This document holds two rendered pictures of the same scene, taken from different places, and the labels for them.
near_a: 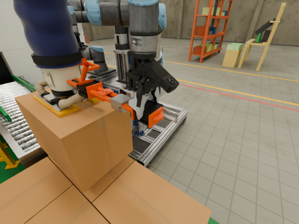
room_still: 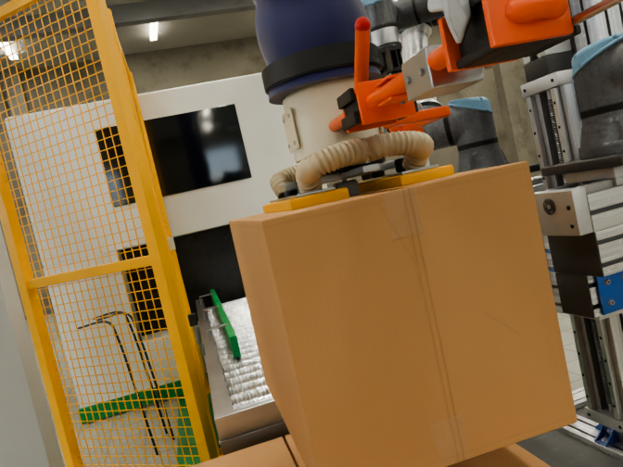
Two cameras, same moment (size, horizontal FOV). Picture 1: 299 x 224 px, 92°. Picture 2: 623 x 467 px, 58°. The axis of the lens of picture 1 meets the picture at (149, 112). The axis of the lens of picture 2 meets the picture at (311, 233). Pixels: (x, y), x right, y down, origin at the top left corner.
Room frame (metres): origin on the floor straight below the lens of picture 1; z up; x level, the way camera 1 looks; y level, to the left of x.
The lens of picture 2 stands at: (-0.08, -0.16, 1.09)
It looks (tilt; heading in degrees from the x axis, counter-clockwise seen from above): 4 degrees down; 41
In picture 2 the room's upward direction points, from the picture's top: 13 degrees counter-clockwise
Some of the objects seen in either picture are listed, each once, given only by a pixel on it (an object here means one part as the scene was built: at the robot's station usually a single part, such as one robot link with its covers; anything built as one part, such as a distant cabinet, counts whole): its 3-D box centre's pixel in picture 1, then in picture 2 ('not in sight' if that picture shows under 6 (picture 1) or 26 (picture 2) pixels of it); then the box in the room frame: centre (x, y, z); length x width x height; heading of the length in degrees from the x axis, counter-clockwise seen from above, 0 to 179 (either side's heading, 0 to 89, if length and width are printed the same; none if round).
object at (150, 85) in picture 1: (142, 71); not in sight; (0.45, 0.02, 1.34); 0.09 x 0.08 x 0.12; 52
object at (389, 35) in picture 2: (73, 29); (386, 41); (1.18, 0.54, 1.42); 0.08 x 0.08 x 0.05
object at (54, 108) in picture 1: (53, 100); (298, 195); (0.73, 0.54, 1.10); 0.34 x 0.10 x 0.05; 52
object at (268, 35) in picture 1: (252, 38); not in sight; (5.84, -3.69, 0.94); 1.44 x 1.28 x 1.88; 145
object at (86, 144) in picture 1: (78, 126); (364, 299); (0.78, 0.48, 0.88); 0.60 x 0.40 x 0.40; 52
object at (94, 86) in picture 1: (90, 88); (376, 105); (0.65, 0.28, 1.20); 0.10 x 0.08 x 0.06; 142
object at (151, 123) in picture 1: (147, 113); (501, 26); (0.43, 0.01, 1.20); 0.08 x 0.07 x 0.05; 52
